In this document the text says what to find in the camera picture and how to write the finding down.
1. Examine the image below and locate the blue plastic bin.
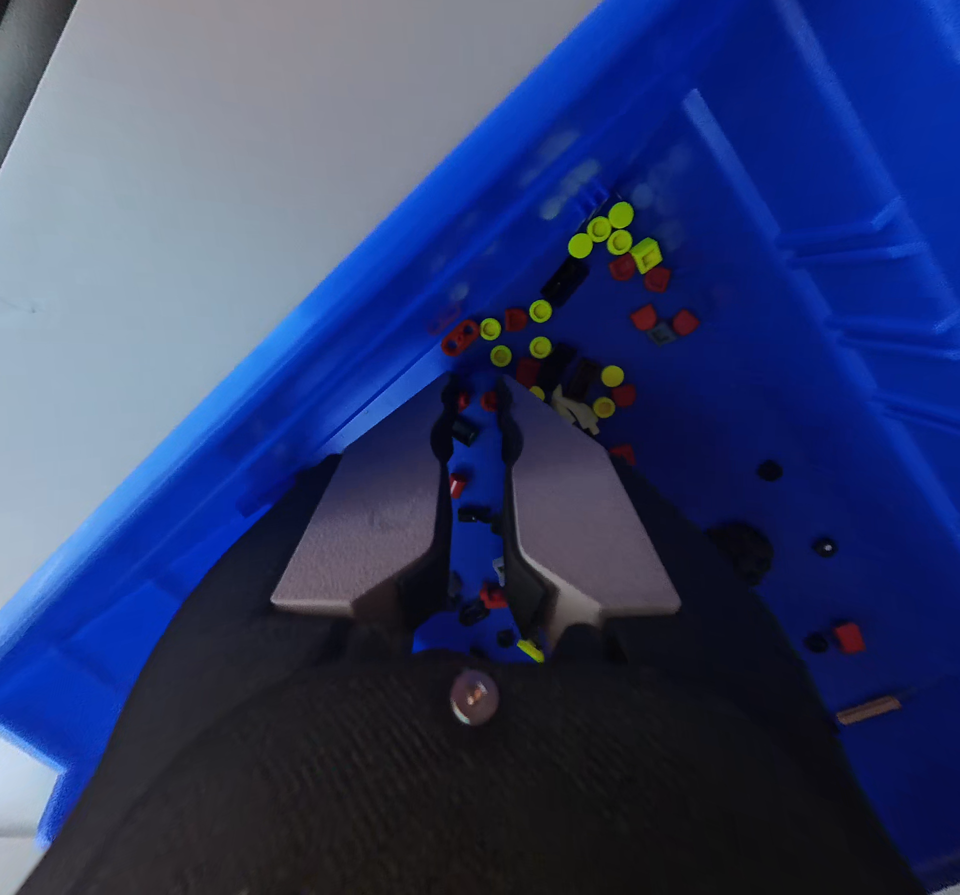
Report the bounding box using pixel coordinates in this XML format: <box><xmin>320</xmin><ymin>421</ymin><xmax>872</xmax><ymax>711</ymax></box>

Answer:
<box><xmin>0</xmin><ymin>0</ymin><xmax>960</xmax><ymax>895</ymax></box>

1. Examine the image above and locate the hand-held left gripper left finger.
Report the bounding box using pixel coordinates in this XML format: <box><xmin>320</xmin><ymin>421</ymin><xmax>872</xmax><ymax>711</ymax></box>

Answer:
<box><xmin>270</xmin><ymin>372</ymin><xmax>462</xmax><ymax>620</ymax></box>

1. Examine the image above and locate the tan flat brick piece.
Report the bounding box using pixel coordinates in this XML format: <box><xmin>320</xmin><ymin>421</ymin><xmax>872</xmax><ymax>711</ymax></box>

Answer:
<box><xmin>834</xmin><ymin>694</ymin><xmax>903</xmax><ymax>726</ymax></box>

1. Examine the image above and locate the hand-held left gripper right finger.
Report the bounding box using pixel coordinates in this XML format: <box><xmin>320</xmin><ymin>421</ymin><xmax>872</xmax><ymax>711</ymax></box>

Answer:
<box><xmin>493</xmin><ymin>374</ymin><xmax>684</xmax><ymax>646</ymax></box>

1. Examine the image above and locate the pile of lego pieces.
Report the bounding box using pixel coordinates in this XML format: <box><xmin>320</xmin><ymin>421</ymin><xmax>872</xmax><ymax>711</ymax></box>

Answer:
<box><xmin>438</xmin><ymin>201</ymin><xmax>867</xmax><ymax>665</ymax></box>

